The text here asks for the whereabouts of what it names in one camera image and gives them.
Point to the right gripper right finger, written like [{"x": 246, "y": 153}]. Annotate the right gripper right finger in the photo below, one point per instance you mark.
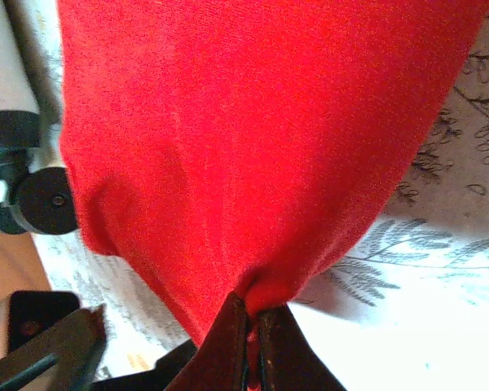
[{"x": 285, "y": 358}]

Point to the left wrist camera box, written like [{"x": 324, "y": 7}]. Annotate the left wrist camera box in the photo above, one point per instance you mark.
[{"x": 45, "y": 322}]

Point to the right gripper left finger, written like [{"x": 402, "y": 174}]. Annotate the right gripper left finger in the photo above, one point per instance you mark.
[{"x": 220, "y": 358}]

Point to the floral tablecloth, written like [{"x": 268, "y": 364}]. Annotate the floral tablecloth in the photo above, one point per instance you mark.
[{"x": 432, "y": 326}]

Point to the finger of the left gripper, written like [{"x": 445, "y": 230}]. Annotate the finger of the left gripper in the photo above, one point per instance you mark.
[{"x": 65, "y": 346}]

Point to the white hard-shell suitcase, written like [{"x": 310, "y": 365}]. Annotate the white hard-shell suitcase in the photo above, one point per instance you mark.
[{"x": 8, "y": 61}]

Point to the red garment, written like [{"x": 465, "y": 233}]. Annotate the red garment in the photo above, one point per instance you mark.
[{"x": 248, "y": 142}]

